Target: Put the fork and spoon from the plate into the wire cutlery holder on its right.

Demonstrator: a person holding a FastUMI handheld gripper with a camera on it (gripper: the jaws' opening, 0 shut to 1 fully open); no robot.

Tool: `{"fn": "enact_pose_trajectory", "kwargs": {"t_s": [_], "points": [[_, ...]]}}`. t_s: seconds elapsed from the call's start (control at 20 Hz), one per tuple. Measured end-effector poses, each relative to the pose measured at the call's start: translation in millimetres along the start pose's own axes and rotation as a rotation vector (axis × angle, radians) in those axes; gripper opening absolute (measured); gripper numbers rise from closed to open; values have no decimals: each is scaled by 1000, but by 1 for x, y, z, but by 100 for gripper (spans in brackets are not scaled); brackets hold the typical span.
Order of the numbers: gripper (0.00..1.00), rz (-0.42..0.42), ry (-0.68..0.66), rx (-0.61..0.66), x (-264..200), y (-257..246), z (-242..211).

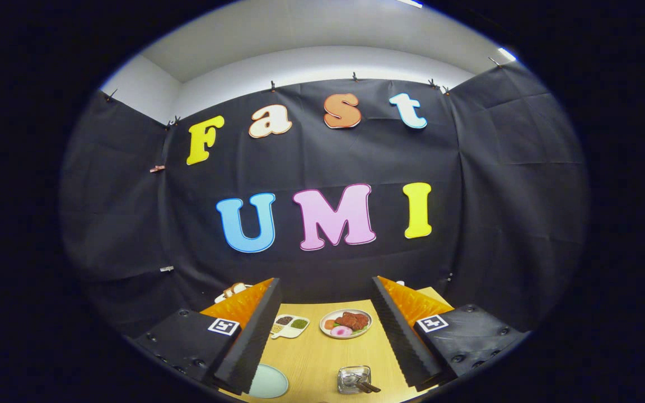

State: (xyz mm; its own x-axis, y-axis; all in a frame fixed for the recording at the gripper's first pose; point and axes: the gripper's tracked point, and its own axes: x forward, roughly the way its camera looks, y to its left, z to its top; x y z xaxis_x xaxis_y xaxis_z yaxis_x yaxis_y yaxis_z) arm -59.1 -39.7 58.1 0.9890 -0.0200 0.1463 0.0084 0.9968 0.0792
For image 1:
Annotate metal wire basket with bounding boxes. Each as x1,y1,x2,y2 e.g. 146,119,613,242
337,365,372,395

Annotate row of black clips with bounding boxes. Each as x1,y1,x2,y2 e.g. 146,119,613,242
104,56,503,128

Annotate teal round plate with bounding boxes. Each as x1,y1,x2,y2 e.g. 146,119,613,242
247,364,289,399

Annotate red-brown meat pieces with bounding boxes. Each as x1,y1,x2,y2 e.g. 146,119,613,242
335,312,370,331

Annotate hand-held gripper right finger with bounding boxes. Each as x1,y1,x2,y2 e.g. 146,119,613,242
371,275,527,392

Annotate white oval food plate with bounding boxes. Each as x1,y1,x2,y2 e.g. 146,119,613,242
319,309,373,340

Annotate white divided dish with beans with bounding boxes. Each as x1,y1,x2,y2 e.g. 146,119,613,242
270,314,310,340

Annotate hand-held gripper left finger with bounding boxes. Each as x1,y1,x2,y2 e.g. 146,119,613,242
132,277,283,395

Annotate white toaster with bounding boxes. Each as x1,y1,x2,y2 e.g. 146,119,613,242
214,284,256,304

